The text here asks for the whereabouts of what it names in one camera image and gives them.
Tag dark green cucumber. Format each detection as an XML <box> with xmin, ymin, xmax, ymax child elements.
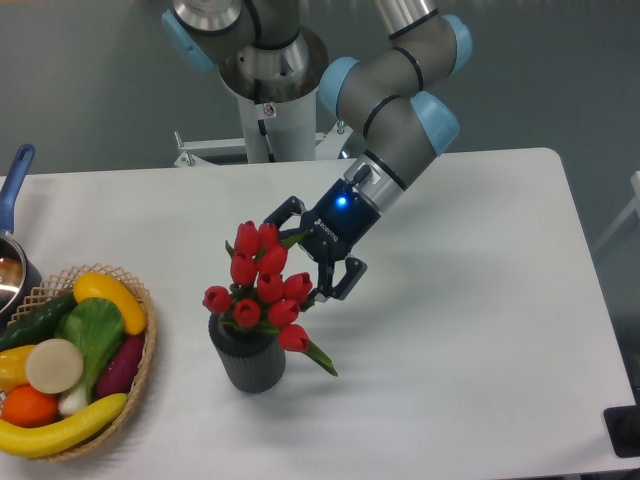
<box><xmin>1</xmin><ymin>292</ymin><xmax>77</xmax><ymax>351</ymax></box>

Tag orange fruit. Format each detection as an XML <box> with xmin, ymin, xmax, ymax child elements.
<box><xmin>1</xmin><ymin>385</ymin><xmax>58</xmax><ymax>428</ymax></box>

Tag yellow bell pepper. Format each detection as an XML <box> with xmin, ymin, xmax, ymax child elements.
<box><xmin>0</xmin><ymin>345</ymin><xmax>35</xmax><ymax>393</ymax></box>

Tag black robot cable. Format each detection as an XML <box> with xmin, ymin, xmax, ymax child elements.
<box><xmin>252</xmin><ymin>77</ymin><xmax>277</xmax><ymax>163</ymax></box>

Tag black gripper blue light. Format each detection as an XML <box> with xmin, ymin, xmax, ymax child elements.
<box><xmin>263</xmin><ymin>179</ymin><xmax>381</xmax><ymax>303</ymax></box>

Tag dark grey ribbed vase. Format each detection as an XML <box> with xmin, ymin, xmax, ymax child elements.
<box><xmin>208</xmin><ymin>315</ymin><xmax>286</xmax><ymax>394</ymax></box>

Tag green bok choy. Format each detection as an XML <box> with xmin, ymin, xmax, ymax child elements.
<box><xmin>54</xmin><ymin>298</ymin><xmax>124</xmax><ymax>417</ymax></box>

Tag red tulip bouquet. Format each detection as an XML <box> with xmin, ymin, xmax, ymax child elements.
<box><xmin>202</xmin><ymin>220</ymin><xmax>338</xmax><ymax>377</ymax></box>

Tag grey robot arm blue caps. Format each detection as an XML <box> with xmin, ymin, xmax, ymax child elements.
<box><xmin>161</xmin><ymin>1</ymin><xmax>473</xmax><ymax>301</ymax></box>

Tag black device at table edge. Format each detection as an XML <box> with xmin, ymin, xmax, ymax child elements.
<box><xmin>603</xmin><ymin>405</ymin><xmax>639</xmax><ymax>458</ymax></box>

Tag purple sweet potato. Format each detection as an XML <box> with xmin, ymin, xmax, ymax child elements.
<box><xmin>95</xmin><ymin>336</ymin><xmax>144</xmax><ymax>399</ymax></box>

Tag yellow banana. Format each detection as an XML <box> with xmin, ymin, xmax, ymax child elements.
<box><xmin>1</xmin><ymin>393</ymin><xmax>128</xmax><ymax>459</ymax></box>

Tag blue handled saucepan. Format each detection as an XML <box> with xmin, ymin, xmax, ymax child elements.
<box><xmin>1</xmin><ymin>144</ymin><xmax>41</xmax><ymax>331</ymax></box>

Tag white furniture frame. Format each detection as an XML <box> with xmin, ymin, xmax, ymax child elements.
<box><xmin>593</xmin><ymin>171</ymin><xmax>639</xmax><ymax>255</ymax></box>

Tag woven wicker basket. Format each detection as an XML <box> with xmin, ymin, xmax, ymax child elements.
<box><xmin>1</xmin><ymin>264</ymin><xmax>157</xmax><ymax>461</ymax></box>

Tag beige round slice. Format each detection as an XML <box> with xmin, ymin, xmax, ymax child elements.
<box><xmin>25</xmin><ymin>338</ymin><xmax>84</xmax><ymax>394</ymax></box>

